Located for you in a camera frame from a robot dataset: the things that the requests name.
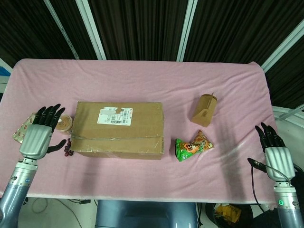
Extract kraft paper gable box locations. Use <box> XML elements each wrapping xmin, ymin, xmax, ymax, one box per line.
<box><xmin>190</xmin><ymin>94</ymin><xmax>218</xmax><ymax>128</ymax></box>

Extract yellow crumpled bag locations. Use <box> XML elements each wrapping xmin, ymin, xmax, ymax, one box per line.
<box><xmin>215</xmin><ymin>204</ymin><xmax>242</xmax><ymax>224</ymax></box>

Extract white frame post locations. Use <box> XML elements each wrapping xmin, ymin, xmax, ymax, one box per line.
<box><xmin>176</xmin><ymin>0</ymin><xmax>198</xmax><ymax>62</ymax></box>
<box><xmin>260</xmin><ymin>23</ymin><xmax>304</xmax><ymax>72</ymax></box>
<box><xmin>44</xmin><ymin>0</ymin><xmax>79</xmax><ymax>59</ymax></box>
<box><xmin>76</xmin><ymin>0</ymin><xmax>107</xmax><ymax>60</ymax></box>

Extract large brown cardboard box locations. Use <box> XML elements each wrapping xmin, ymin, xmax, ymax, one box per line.
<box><xmin>70</xmin><ymin>101</ymin><xmax>165</xmax><ymax>161</ymax></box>

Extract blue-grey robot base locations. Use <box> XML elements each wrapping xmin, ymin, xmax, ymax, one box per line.
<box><xmin>95</xmin><ymin>200</ymin><xmax>198</xmax><ymax>228</ymax></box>

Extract round beige cup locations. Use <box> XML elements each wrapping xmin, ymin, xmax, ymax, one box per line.
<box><xmin>57</xmin><ymin>114</ymin><xmax>73</xmax><ymax>136</ymax></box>

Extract gold wrapped gift box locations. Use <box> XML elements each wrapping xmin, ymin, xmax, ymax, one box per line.
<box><xmin>12</xmin><ymin>112</ymin><xmax>38</xmax><ymax>144</ymax></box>

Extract green orange snack bag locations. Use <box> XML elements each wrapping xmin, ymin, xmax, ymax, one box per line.
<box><xmin>175</xmin><ymin>129</ymin><xmax>215</xmax><ymax>163</ymax></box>

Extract white metal side frame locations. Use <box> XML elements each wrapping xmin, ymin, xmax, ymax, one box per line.
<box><xmin>272</xmin><ymin>105</ymin><xmax>304</xmax><ymax>122</ymax></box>

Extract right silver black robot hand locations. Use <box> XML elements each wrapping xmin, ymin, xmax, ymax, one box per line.
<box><xmin>247</xmin><ymin>122</ymin><xmax>296</xmax><ymax>182</ymax></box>

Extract black waste bin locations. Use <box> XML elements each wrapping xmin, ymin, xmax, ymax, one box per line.
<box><xmin>205</xmin><ymin>203</ymin><xmax>254</xmax><ymax>228</ymax></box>

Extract dark red grape bunch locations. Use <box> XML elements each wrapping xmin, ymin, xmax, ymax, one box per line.
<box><xmin>63</xmin><ymin>137</ymin><xmax>75</xmax><ymax>157</ymax></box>

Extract white blue cabinet edge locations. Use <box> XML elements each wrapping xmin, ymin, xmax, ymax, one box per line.
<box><xmin>0</xmin><ymin>57</ymin><xmax>12</xmax><ymax>84</ymax></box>

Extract pink tablecloth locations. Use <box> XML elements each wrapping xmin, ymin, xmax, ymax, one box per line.
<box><xmin>0</xmin><ymin>58</ymin><xmax>283</xmax><ymax>205</ymax></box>

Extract black pleated curtain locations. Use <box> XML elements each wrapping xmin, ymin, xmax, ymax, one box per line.
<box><xmin>0</xmin><ymin>0</ymin><xmax>304</xmax><ymax>107</ymax></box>

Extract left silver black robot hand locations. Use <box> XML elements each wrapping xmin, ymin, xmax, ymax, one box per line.
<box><xmin>19</xmin><ymin>104</ymin><xmax>67</xmax><ymax>160</ymax></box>

